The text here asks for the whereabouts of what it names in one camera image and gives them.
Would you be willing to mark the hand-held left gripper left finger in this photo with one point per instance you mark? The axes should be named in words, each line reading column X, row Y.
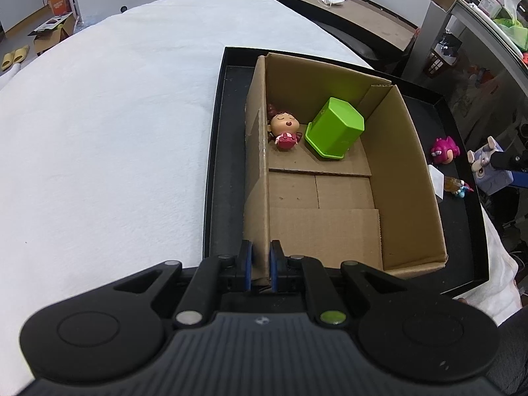
column 246, row 265

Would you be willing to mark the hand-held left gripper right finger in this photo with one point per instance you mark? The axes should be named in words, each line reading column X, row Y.
column 274, row 266

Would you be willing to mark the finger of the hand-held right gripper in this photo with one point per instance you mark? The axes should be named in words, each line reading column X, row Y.
column 511, row 161

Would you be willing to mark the purple box bunny figurine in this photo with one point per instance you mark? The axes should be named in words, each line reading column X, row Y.
column 497, row 181

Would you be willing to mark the small jar toy blue red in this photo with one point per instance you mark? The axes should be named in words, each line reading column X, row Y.
column 453, row 184

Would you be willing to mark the brown cardboard box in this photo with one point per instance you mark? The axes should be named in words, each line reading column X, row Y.
column 330, row 235

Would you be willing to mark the pink bear figurine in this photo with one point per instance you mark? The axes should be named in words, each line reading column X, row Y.
column 445, row 150

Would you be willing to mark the white charger plug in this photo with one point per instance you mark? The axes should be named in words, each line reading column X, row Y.
column 436, row 183

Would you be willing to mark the black tray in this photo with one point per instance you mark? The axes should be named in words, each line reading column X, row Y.
column 231, row 152

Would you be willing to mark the brown-haired doll figurine red dress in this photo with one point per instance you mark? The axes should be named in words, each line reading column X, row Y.
column 284, row 126

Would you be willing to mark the green plastic cup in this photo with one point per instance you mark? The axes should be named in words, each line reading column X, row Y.
column 334, row 128

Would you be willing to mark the green plastic bag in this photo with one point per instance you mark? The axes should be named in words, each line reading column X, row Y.
column 513, row 33

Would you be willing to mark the person's bare foot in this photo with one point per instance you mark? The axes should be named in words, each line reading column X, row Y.
column 463, row 300

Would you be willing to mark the grey desk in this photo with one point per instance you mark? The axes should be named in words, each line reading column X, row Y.
column 433, row 29

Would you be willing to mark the white tissue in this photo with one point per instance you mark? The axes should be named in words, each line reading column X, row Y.
column 512, row 0

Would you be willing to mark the dark cloth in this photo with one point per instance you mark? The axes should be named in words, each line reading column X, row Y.
column 513, row 359

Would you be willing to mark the black framed brown board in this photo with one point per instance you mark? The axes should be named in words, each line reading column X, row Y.
column 363, row 20

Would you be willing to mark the open cardboard box with papers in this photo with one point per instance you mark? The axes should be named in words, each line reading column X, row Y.
column 49, row 37

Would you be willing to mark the yellow slipper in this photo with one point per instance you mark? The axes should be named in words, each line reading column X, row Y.
column 9, row 62
column 21, row 52

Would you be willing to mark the small orange box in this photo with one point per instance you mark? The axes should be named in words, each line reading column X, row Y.
column 57, row 2

